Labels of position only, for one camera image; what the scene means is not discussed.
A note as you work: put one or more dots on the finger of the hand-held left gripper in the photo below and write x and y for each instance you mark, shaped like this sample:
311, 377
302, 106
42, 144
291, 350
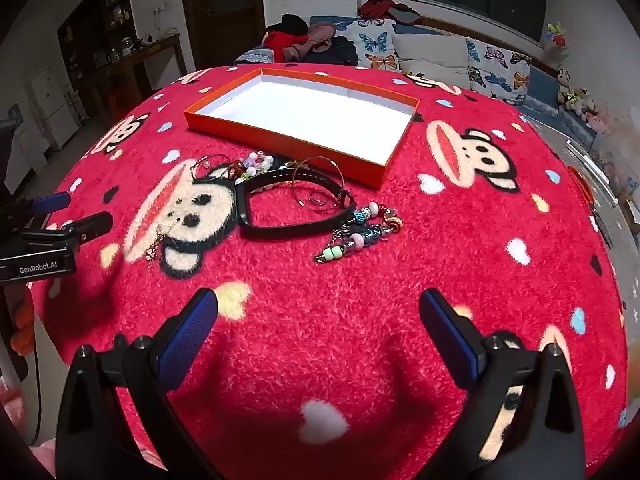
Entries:
50, 203
90, 225

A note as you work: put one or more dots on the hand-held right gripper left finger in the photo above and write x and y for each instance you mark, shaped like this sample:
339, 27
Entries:
189, 340

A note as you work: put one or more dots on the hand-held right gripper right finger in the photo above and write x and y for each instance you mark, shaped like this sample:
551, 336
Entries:
450, 336

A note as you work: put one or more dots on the silver hoop earring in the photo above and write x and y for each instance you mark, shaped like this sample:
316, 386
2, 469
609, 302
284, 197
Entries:
201, 161
300, 164

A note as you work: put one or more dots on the black smartwatch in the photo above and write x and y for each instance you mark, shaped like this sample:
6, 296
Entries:
280, 231

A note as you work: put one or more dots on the orange shallow cardboard box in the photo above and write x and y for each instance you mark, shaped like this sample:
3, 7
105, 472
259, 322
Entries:
310, 110

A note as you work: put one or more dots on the person's left hand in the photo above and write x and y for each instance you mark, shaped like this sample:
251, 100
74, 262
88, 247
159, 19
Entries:
22, 332

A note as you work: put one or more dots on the gold dangle earring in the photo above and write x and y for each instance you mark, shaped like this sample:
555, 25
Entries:
156, 245

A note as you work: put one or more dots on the white drawer cabinet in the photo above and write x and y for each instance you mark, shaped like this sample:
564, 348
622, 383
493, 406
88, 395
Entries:
52, 105

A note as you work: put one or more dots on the red cartoon monkey blanket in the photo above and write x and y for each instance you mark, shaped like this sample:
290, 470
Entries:
325, 320

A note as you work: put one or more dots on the wooden side desk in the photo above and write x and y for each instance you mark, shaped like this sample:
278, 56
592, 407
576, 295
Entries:
145, 55

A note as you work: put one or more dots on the dark shelf cabinet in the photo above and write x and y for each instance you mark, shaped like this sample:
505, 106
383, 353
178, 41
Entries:
100, 25

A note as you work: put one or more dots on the dark wooden door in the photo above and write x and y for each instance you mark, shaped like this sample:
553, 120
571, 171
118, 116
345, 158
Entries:
220, 10

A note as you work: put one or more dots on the blue sofa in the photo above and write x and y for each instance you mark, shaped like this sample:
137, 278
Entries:
540, 85

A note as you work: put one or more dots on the row of plush toys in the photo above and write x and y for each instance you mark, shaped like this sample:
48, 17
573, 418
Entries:
580, 102

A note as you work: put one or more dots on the butterfly print pillow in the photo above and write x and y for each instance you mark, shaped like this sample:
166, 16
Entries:
497, 70
372, 42

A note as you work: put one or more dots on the pile of clothes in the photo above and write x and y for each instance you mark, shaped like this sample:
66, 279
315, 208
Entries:
295, 40

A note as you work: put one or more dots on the grey plain pillow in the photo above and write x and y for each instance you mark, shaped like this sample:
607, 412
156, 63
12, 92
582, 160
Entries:
432, 60

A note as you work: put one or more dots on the black backpack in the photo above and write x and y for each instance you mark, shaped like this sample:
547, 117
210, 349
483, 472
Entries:
342, 50

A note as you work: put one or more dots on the artificial flowers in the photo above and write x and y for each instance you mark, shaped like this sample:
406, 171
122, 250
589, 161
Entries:
557, 35

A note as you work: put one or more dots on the red cloth on windowsill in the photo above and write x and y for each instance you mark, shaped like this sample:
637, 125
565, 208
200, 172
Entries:
387, 10

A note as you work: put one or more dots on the white slatted rail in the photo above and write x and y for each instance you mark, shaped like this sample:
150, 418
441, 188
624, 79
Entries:
592, 170

